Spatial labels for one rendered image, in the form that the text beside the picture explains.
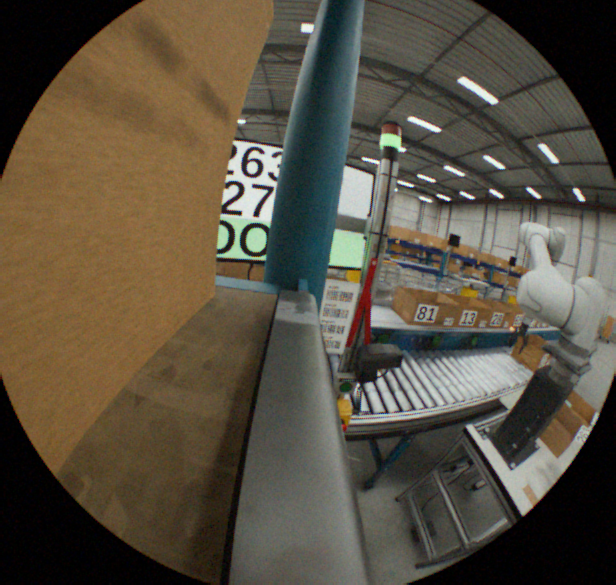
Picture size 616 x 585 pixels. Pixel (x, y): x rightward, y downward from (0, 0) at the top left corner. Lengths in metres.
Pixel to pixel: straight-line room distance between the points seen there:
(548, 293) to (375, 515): 1.35
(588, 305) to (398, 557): 1.39
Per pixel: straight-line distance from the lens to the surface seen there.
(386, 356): 0.58
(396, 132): 0.59
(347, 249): 0.63
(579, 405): 1.82
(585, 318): 0.89
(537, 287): 0.82
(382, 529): 1.51
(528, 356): 1.96
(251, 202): 0.53
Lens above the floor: 1.36
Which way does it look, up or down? 14 degrees down
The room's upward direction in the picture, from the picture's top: 9 degrees clockwise
